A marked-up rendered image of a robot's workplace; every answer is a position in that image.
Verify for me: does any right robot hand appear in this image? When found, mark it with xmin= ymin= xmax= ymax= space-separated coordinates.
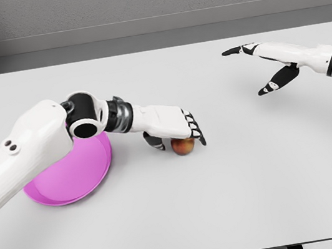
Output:
xmin=220 ymin=34 xmax=316 ymax=101

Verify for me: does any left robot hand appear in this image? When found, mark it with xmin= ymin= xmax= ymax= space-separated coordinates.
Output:
xmin=138 ymin=98 xmax=208 ymax=156

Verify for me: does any pink plate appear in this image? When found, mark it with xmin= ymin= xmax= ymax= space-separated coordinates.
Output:
xmin=13 ymin=115 xmax=120 ymax=212

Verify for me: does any red apple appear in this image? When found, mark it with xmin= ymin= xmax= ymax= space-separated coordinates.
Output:
xmin=170 ymin=136 xmax=198 ymax=158

